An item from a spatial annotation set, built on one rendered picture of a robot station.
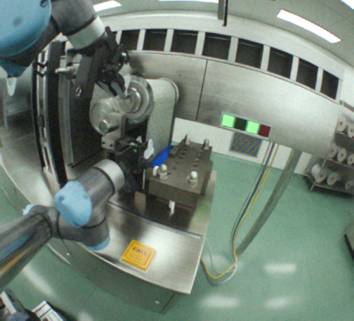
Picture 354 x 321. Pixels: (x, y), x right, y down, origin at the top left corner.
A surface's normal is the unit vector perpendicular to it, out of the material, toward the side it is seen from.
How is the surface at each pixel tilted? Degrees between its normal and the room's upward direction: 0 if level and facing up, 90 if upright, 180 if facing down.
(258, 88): 90
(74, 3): 104
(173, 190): 90
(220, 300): 0
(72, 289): 0
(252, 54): 90
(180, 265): 0
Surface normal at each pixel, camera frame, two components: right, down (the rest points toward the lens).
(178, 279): 0.15, -0.91
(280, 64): -0.28, 0.33
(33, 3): 0.69, 0.37
